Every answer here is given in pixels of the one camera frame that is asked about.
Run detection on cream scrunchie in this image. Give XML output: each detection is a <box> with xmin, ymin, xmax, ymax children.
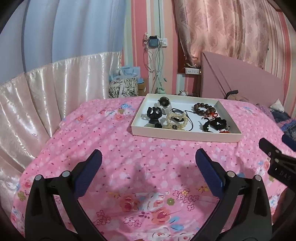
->
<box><xmin>163</xmin><ymin>112</ymin><xmax>189</xmax><ymax>131</ymax></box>

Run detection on wall socket with chargers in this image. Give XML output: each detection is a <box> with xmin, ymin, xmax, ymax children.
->
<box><xmin>142</xmin><ymin>33</ymin><xmax>168</xmax><ymax>50</ymax></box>

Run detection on brown wooden bead bracelet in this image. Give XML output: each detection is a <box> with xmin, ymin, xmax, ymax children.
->
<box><xmin>194</xmin><ymin>102</ymin><xmax>217</xmax><ymax>117</ymax></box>

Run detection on white shallow cardboard tray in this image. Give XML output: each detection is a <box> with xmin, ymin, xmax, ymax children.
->
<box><xmin>131</xmin><ymin>94</ymin><xmax>242</xmax><ymax>143</ymax></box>

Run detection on cream satin curtain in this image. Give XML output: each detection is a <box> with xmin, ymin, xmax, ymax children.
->
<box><xmin>1</xmin><ymin>52</ymin><xmax>121</xmax><ymax>213</ymax></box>

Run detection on white power strip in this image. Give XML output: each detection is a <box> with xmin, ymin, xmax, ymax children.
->
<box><xmin>185</xmin><ymin>68</ymin><xmax>201</xmax><ymax>75</ymax></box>

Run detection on brown cardboard box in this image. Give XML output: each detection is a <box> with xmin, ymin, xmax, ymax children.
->
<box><xmin>138</xmin><ymin>80</ymin><xmax>147</xmax><ymax>96</ymax></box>

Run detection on pink floral bed sheet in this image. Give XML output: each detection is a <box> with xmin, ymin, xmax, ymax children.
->
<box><xmin>11</xmin><ymin>97</ymin><xmax>295</xmax><ymax>240</ymax></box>

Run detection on black cord bracelet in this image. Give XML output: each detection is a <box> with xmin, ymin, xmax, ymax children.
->
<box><xmin>171</xmin><ymin>107</ymin><xmax>197</xmax><ymax>132</ymax></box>

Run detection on pink patterned curtain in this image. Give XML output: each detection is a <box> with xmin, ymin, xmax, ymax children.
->
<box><xmin>174</xmin><ymin>1</ymin><xmax>280</xmax><ymax>69</ymax></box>

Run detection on light blue paper bag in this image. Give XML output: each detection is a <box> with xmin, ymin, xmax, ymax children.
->
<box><xmin>109</xmin><ymin>66</ymin><xmax>140</xmax><ymax>81</ymax></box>

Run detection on black claw hair clip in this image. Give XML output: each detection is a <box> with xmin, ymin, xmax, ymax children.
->
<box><xmin>147</xmin><ymin>107</ymin><xmax>163</xmax><ymax>125</ymax></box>

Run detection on hanging charger cables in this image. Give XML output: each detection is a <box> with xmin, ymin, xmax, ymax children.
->
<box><xmin>142</xmin><ymin>44</ymin><xmax>166</xmax><ymax>91</ymax></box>

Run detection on small black hair flower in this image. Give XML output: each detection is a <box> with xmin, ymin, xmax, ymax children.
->
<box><xmin>154</xmin><ymin>123</ymin><xmax>163</xmax><ymax>128</ymax></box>

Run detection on black white floral tote bag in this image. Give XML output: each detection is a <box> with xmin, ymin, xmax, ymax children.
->
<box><xmin>108</xmin><ymin>77</ymin><xmax>138</xmax><ymax>98</ymax></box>

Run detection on pink headboard panel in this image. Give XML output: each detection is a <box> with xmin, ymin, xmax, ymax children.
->
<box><xmin>201</xmin><ymin>52</ymin><xmax>284</xmax><ymax>106</ymax></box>

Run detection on green water bottle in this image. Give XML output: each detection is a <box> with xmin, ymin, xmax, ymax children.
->
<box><xmin>156</xmin><ymin>86</ymin><xmax>166</xmax><ymax>94</ymax></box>

